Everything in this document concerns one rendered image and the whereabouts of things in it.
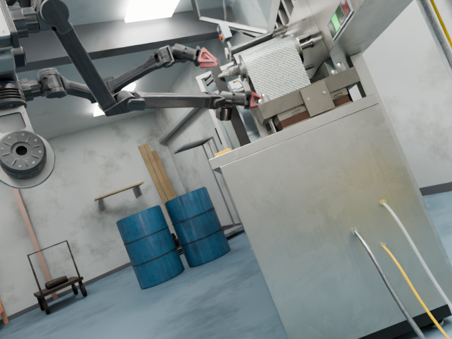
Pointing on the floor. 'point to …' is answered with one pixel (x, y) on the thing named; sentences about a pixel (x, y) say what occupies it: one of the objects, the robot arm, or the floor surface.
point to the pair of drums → (138, 263)
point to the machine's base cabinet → (340, 231)
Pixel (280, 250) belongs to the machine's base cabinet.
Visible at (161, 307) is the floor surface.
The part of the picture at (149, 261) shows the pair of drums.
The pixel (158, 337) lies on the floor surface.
